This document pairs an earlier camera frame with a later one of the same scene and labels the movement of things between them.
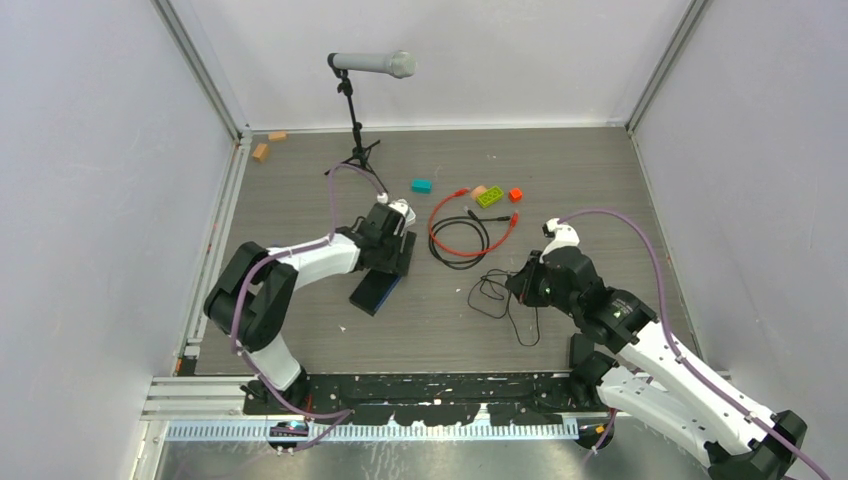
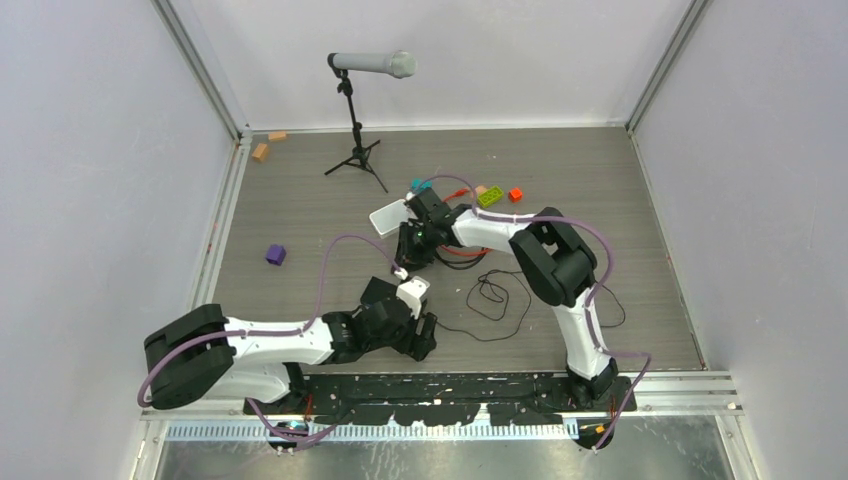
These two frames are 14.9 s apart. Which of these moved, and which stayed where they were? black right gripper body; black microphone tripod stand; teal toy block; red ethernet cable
Moved: black right gripper body
Stayed: black microphone tripod stand; red ethernet cable; teal toy block
